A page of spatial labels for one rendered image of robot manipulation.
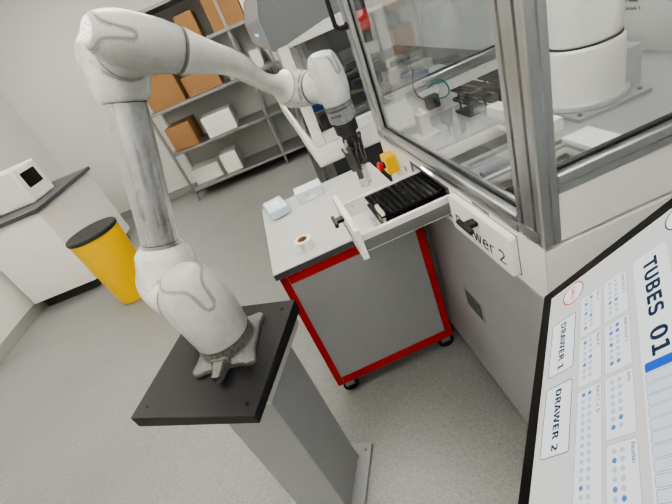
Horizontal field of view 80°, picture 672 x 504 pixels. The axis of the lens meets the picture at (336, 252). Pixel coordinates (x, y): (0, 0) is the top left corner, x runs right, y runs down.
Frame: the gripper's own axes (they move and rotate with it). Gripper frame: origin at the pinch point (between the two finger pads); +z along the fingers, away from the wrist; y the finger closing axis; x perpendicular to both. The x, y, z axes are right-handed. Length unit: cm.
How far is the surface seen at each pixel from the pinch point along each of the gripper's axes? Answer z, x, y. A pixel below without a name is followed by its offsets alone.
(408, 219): 5.8, 19.9, 21.5
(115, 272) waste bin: 62, -252, -30
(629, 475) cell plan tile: -15, 63, 96
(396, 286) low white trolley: 46.6, 0.4, 6.9
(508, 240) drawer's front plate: 1, 49, 41
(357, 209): 8.3, -2.5, 8.2
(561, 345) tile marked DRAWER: -8, 58, 76
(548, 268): 4, 56, 47
